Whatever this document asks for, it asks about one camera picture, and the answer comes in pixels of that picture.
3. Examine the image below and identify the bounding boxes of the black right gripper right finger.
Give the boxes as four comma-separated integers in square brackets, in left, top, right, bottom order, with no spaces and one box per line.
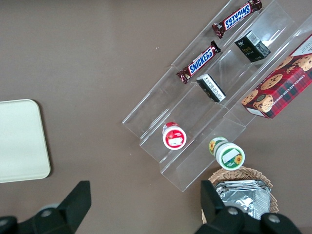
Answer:
[195,180,303,234]

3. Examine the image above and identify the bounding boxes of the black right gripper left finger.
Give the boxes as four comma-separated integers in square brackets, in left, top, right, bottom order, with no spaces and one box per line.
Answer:
[0,180,92,234]

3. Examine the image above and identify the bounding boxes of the light tan wicker basket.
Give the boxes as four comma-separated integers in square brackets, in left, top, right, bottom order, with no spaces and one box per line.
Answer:
[201,167,280,225]

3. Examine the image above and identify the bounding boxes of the cream plastic serving tray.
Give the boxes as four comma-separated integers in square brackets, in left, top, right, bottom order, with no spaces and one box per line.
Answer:
[0,98,51,183]

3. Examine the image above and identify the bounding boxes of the silver foil packets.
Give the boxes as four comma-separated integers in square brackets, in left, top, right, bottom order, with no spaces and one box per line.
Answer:
[213,179,273,221]

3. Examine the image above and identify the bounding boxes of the green lid yogurt cup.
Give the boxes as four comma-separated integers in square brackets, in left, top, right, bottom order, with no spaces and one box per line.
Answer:
[208,136,246,171]

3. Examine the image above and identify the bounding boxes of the clear acrylic step shelf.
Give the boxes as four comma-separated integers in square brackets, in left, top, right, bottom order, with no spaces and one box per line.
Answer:
[121,0,312,193]

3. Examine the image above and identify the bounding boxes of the red lid yogurt cup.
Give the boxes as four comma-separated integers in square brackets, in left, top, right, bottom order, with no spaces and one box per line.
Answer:
[162,121,188,151]

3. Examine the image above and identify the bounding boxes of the small black carton box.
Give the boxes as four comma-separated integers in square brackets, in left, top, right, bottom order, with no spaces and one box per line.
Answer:
[195,73,227,103]
[234,30,272,63]

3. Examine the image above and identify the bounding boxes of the red tartan cookie box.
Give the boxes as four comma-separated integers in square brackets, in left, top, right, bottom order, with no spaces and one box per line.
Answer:
[240,34,312,120]

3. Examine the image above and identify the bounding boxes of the Snickers chocolate bar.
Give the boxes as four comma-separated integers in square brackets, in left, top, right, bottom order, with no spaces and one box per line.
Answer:
[176,40,222,85]
[211,0,263,39]

